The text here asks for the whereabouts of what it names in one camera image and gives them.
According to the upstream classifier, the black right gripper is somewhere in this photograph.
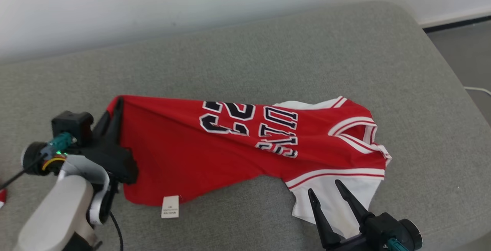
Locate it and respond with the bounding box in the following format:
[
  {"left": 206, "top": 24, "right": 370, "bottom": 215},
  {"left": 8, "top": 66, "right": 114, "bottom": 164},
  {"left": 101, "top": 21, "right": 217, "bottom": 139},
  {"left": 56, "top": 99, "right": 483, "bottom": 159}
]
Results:
[{"left": 308, "top": 180, "right": 402, "bottom": 251}]

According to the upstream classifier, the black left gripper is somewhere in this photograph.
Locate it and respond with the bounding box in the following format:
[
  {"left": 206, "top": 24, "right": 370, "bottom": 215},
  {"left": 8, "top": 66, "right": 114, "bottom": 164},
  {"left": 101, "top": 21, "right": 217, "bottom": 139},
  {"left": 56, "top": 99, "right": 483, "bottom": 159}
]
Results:
[{"left": 75, "top": 97, "right": 139, "bottom": 185}]

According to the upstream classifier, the red basketball jersey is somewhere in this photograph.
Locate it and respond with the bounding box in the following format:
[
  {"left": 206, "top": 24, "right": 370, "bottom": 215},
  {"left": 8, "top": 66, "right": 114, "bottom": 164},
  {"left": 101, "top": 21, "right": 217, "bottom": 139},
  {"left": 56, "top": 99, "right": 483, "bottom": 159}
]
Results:
[{"left": 105, "top": 95, "right": 392, "bottom": 239}]

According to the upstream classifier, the thin black cable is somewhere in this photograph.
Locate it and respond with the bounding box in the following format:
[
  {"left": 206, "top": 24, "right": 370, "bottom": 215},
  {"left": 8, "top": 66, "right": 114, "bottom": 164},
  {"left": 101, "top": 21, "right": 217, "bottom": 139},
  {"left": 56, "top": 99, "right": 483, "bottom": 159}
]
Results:
[
  {"left": 0, "top": 159, "right": 43, "bottom": 190},
  {"left": 109, "top": 211, "right": 124, "bottom": 251}
]

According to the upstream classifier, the white floor cable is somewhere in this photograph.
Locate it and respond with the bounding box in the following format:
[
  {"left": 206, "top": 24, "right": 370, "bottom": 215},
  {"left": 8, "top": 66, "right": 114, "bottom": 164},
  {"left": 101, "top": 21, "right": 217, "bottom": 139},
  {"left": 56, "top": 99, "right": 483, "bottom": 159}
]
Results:
[{"left": 463, "top": 85, "right": 491, "bottom": 96}]

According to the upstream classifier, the black wall baseboard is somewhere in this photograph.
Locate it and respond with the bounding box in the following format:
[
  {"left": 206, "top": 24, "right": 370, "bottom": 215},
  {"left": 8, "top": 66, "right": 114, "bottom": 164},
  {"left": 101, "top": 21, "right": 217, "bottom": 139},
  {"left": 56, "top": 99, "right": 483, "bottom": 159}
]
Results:
[{"left": 420, "top": 13, "right": 491, "bottom": 33}]

